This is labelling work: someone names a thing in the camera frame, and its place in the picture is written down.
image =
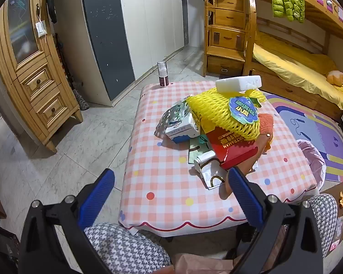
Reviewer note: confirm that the pastel rainbow rug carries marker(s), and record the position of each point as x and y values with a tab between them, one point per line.
317	131

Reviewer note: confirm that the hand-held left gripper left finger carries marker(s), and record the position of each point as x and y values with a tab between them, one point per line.
98	194

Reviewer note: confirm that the dark patterned cloth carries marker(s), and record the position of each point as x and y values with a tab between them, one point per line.
80	100

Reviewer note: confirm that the wooden bunk bed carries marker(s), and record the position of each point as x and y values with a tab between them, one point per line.
325	14

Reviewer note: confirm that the white plastic bag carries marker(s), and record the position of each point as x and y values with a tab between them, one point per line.
210	174

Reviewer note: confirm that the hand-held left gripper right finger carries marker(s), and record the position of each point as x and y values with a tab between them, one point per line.
245	197

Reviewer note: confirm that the green puffer jacket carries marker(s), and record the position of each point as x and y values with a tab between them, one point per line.
287	0

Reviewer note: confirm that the white and grey wardrobe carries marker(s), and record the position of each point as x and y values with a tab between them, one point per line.
148	28

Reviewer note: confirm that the red cardboard box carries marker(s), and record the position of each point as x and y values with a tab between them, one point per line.
231	151

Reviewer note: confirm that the dark hanging clothes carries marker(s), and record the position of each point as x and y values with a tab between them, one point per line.
51	2

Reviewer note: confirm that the dark red spray bottle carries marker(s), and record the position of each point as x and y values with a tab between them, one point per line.
162	77

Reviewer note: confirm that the green and white box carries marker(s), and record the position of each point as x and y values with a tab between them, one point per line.
197	148

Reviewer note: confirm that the person's right leg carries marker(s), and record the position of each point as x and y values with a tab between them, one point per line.
325	219

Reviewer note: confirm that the white and blue carton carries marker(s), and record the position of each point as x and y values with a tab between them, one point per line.
180	128

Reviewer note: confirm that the wooden cabinet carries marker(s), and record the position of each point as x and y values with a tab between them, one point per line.
40	82

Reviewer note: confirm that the green white printed carton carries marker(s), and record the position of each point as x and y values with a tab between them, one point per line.
167	117

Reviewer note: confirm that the orange knitted cloth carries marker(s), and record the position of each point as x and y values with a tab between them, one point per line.
266	124

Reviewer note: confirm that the person's left leg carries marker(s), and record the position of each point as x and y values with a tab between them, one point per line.
123	251

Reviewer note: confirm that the white wall switch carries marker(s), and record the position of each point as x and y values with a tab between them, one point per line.
40	30

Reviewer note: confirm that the white foam block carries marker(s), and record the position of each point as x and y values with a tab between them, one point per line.
237	84

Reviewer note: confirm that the yellow bedsheet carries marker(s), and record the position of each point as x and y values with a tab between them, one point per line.
297	68

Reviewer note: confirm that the yellow foam net sleeve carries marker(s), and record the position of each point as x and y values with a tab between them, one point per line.
214	111

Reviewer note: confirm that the orange plush pillow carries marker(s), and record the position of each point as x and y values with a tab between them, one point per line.
336	77

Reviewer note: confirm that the pink checkered tablecloth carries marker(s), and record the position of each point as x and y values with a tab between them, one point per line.
160	177

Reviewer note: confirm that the wooden stair drawers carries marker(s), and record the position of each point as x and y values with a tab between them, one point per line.
228	40

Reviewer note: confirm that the brown paper bag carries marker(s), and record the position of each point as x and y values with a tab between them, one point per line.
200	264

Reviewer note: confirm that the brown paper cone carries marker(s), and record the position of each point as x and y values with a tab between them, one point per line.
247	167

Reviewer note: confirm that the person's leg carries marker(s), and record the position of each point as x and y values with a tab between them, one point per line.
123	251
325	219

